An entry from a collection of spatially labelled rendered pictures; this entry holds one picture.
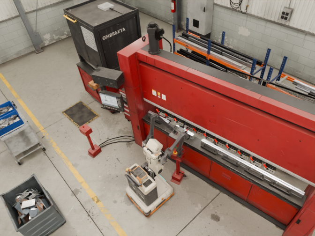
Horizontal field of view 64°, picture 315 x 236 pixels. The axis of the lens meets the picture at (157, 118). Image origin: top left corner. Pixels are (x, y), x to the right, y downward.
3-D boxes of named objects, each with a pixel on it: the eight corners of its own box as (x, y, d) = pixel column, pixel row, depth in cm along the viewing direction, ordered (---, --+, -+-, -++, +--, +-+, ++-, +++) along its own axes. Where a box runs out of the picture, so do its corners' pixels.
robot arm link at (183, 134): (181, 129, 388) (186, 133, 384) (183, 131, 400) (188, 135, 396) (163, 151, 383) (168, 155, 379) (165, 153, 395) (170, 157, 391)
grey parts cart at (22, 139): (5, 143, 587) (-18, 115, 520) (32, 129, 615) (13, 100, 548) (18, 167, 537) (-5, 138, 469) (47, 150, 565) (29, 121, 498)
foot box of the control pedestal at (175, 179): (169, 180, 489) (169, 177, 481) (176, 171, 504) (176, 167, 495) (179, 185, 481) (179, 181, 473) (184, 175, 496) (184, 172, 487)
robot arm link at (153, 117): (149, 113, 395) (152, 116, 387) (157, 113, 401) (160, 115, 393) (146, 138, 412) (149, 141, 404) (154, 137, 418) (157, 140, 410)
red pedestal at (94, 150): (87, 154, 550) (76, 128, 491) (96, 146, 563) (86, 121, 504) (93, 158, 540) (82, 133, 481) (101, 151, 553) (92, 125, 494)
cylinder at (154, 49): (146, 52, 393) (142, 23, 359) (155, 45, 406) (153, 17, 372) (162, 59, 376) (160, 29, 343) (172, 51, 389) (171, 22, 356)
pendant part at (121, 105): (102, 106, 469) (98, 92, 444) (106, 102, 477) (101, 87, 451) (123, 112, 455) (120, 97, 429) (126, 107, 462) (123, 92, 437)
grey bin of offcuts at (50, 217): (19, 213, 462) (-1, 195, 411) (49, 193, 488) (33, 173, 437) (36, 247, 418) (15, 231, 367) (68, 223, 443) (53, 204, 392)
